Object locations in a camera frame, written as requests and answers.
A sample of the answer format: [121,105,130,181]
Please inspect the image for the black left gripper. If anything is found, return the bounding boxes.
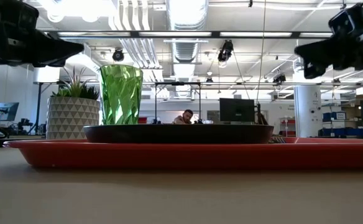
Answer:
[0,0,85,68]

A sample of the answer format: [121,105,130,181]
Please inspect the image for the faceted translucent plastic cup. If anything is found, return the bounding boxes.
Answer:
[99,63,144,126]

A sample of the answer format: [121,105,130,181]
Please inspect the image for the dark round plate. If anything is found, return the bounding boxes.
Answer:
[82,124,275,144]

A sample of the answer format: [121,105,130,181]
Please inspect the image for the red plastic tray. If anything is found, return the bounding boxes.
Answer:
[2,136,363,170]

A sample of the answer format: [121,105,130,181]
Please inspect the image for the black ceiling spotlight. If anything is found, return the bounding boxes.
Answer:
[112,48,126,62]
[217,39,234,63]
[273,73,287,85]

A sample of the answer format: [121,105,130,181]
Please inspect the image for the white round column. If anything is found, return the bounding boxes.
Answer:
[294,84,322,138]

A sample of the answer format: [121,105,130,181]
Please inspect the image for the blue storage bins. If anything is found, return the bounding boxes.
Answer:
[322,111,347,123]

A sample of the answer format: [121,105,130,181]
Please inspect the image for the succulent in white patterned pot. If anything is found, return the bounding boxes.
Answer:
[46,65,101,140]

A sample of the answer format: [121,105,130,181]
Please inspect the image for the small tilted grey monitor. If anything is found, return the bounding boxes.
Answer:
[0,101,20,122]

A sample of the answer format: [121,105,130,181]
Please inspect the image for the black background monitor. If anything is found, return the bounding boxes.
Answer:
[219,97,256,123]

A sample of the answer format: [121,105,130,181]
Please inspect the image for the person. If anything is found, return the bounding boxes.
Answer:
[172,108,195,125]

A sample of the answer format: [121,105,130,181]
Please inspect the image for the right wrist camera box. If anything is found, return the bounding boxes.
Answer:
[328,9,356,35]

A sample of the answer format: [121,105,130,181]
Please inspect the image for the thin black gantry frame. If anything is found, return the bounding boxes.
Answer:
[155,81,201,124]

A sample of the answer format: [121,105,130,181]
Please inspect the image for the silver ceiling duct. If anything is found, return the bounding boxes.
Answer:
[165,0,209,63]

